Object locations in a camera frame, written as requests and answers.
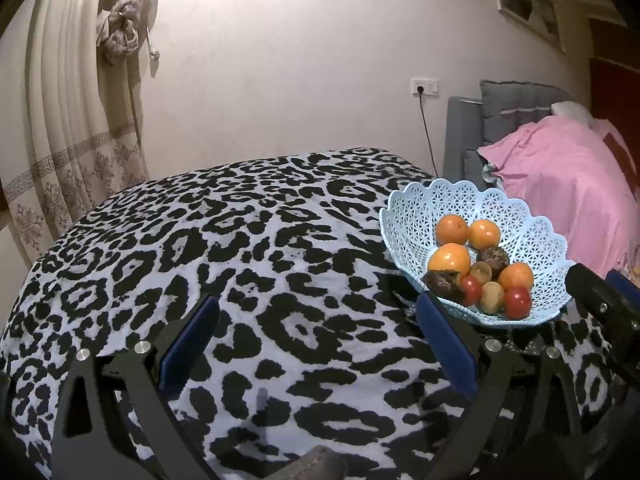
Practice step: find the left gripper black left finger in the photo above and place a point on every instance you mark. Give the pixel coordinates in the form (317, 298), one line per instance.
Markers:
(90, 439)

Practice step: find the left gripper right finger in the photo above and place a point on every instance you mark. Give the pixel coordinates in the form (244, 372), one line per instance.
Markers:
(522, 419)

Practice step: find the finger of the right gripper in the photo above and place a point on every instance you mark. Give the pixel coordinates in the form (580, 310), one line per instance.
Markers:
(627, 289)
(619, 321)

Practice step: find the dark brown mangosteen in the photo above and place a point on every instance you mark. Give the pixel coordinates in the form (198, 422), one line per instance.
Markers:
(496, 257)

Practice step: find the small tangerine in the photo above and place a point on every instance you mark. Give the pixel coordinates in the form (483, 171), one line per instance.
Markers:
(518, 274)

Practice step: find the red tomato right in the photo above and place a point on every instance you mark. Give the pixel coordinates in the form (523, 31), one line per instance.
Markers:
(517, 303)

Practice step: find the red tomato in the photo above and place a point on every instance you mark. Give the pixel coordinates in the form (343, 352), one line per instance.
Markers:
(517, 303)
(471, 290)

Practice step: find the pink blanket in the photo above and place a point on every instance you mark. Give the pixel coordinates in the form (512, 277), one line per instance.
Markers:
(564, 171)

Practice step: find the beige round fruit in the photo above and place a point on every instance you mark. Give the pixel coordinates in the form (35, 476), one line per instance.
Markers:
(491, 298)

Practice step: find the tan round fruit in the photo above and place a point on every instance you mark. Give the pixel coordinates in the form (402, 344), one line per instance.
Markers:
(481, 271)

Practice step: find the orange in basket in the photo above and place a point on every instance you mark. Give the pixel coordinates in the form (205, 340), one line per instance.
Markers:
(483, 234)

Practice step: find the red tomato left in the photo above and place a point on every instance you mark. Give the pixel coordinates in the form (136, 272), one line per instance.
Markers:
(471, 290)

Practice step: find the yellow orange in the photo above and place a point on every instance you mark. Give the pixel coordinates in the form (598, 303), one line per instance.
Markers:
(450, 257)

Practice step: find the large orange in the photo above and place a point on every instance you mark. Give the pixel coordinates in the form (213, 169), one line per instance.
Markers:
(452, 229)

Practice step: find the white pillow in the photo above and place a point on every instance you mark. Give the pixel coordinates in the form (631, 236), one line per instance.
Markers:
(574, 111)

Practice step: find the grey striped cushion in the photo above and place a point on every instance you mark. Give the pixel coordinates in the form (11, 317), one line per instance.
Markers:
(507, 105)

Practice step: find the grey sofa bed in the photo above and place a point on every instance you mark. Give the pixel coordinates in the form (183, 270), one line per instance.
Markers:
(464, 137)

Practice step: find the leopard print table cloth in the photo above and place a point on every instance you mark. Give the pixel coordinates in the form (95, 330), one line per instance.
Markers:
(316, 262)

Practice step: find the beige patterned curtain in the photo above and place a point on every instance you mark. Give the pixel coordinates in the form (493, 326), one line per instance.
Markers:
(70, 129)

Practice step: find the white wall socket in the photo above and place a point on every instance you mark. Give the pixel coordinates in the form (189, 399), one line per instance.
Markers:
(424, 87)

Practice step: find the framed wall picture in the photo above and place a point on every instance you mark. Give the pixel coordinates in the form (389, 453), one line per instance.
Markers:
(540, 16)

